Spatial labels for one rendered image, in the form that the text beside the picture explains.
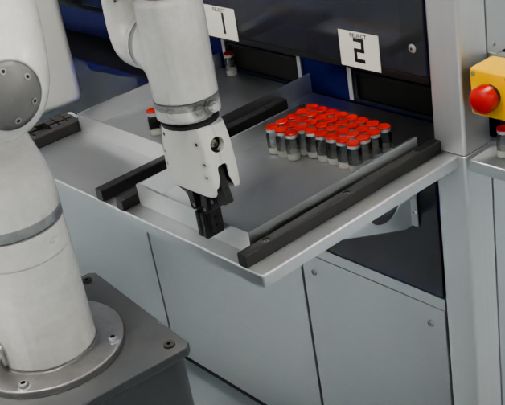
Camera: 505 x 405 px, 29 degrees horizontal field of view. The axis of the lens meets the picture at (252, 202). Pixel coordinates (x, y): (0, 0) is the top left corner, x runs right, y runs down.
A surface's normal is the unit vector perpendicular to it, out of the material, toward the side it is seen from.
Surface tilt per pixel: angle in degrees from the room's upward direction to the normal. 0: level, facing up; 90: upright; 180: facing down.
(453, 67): 90
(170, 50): 90
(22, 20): 66
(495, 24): 90
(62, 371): 0
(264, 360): 90
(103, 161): 0
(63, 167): 0
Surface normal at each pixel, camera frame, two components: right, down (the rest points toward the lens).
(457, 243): -0.73, 0.41
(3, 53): 0.57, -0.16
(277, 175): -0.15, -0.88
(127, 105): 0.66, 0.25
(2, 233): 0.11, 0.44
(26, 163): 0.37, -0.78
